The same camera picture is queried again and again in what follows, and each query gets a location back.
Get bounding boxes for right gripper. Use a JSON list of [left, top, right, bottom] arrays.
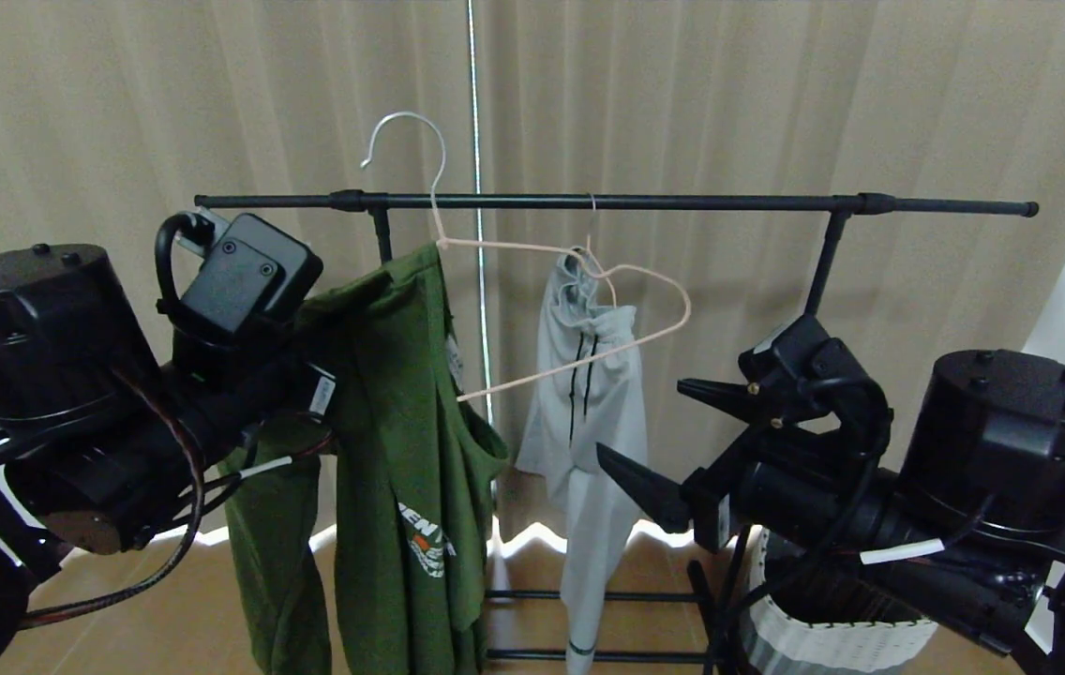
[[596, 378, 876, 556]]

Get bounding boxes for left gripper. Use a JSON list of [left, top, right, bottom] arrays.
[[172, 352, 341, 456]]

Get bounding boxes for pale grey shorts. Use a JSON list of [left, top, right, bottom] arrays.
[[516, 248, 648, 675]]

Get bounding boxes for green garment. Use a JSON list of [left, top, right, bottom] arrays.
[[218, 244, 512, 675]]

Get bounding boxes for pink clothes hanger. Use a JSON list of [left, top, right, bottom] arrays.
[[582, 194, 623, 310], [361, 112, 693, 403]]

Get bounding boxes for black clothes rack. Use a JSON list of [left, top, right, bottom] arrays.
[[195, 190, 1040, 675]]

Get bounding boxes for white laundry basket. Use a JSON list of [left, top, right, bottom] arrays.
[[741, 525, 941, 674]]

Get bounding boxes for beige curtain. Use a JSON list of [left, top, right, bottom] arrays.
[[0, 0, 1065, 554]]

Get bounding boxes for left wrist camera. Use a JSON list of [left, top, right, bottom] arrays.
[[172, 214, 324, 350]]

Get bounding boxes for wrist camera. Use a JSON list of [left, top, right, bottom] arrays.
[[741, 314, 892, 434], [172, 214, 324, 350]]

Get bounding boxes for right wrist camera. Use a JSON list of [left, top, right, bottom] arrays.
[[741, 314, 892, 434]]

